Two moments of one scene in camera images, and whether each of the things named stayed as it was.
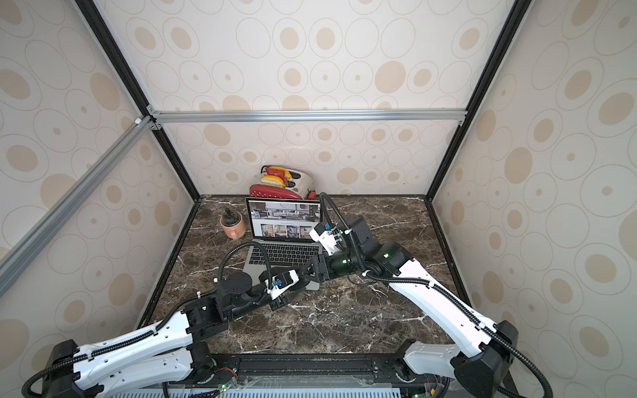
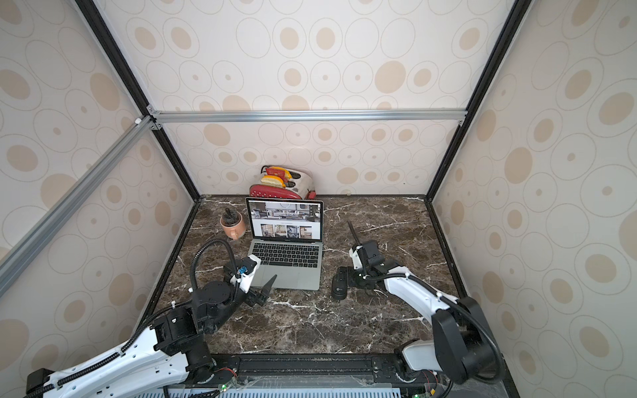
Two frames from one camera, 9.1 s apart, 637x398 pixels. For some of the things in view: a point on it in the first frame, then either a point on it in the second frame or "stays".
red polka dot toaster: (284, 182) stays
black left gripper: (282, 302) -> (253, 293)
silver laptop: (280, 230) stays
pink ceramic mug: (236, 230) stays
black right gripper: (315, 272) -> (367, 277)
